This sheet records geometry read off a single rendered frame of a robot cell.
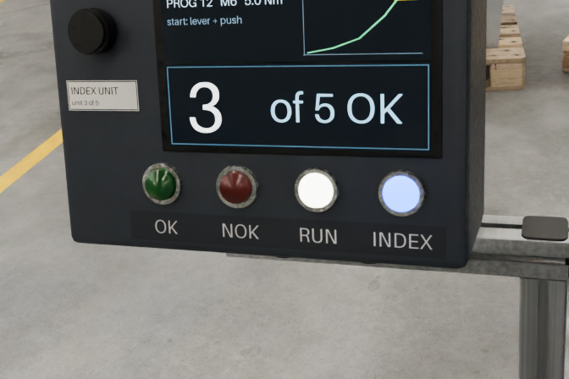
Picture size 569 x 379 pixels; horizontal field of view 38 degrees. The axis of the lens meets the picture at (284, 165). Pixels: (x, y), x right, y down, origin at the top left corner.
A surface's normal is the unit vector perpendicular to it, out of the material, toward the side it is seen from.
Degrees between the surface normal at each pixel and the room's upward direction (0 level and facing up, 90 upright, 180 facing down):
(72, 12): 75
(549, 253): 90
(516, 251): 90
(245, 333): 0
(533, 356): 90
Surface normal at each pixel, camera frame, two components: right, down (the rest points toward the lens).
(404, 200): -0.26, 0.26
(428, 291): -0.12, -0.89
